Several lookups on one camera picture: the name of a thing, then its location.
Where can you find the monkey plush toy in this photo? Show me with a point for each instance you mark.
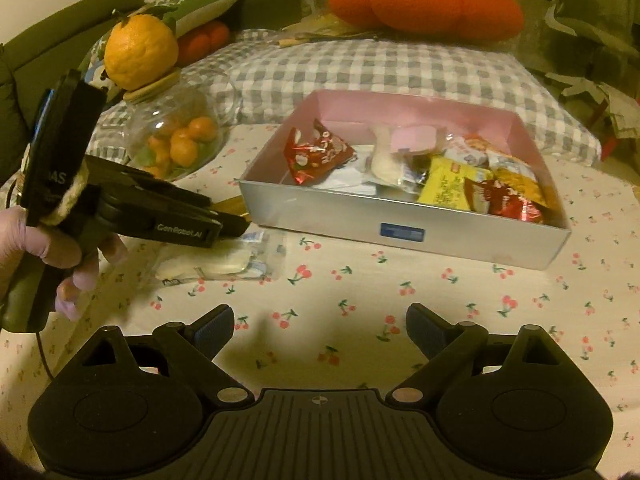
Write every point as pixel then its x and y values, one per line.
pixel 97 72

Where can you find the white snack packet red print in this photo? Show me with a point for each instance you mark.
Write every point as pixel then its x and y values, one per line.
pixel 465 147

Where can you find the person's left hand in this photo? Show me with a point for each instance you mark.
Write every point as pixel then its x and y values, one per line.
pixel 12 240

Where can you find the plain white snack packet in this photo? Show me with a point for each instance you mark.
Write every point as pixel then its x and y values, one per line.
pixel 350 180

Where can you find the green snowflake cushion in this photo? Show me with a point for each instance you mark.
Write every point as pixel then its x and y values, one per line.
pixel 200 5

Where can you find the orange snack packet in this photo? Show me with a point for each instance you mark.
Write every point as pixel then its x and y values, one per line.
pixel 520 182

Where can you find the glass jar of small oranges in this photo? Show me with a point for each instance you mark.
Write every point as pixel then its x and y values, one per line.
pixel 165 125

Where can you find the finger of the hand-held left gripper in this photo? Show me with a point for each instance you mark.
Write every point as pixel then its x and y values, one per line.
pixel 165 187
pixel 234 227

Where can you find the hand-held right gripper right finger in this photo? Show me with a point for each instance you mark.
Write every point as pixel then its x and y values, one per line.
pixel 425 330

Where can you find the yellow plastic wrapper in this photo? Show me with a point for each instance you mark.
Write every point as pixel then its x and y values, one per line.
pixel 320 27

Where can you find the white grey desk chair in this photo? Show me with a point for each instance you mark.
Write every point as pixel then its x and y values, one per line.
pixel 555 20

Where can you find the large orange fruit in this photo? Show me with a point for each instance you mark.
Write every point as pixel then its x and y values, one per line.
pixel 140 50

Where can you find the grey checked pillow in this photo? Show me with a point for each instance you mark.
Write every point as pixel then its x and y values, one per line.
pixel 350 65
pixel 107 130

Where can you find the long gold packet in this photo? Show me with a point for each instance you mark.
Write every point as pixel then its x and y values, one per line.
pixel 232 206

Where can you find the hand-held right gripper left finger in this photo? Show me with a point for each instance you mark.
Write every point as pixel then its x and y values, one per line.
pixel 215 332

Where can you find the crumpled paper sheet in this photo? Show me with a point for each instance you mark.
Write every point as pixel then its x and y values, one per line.
pixel 615 105

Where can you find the yellow snack packet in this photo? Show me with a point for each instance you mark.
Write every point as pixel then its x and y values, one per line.
pixel 445 185

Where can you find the orange pumpkin cushion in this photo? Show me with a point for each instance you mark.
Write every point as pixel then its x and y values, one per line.
pixel 425 5

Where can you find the small orange cushion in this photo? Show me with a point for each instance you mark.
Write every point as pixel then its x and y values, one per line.
pixel 200 42

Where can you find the silver box with pink inside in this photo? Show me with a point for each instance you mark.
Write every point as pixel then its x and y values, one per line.
pixel 325 215

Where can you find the silver blue snack packet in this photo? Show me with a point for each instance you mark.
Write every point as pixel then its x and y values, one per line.
pixel 412 177

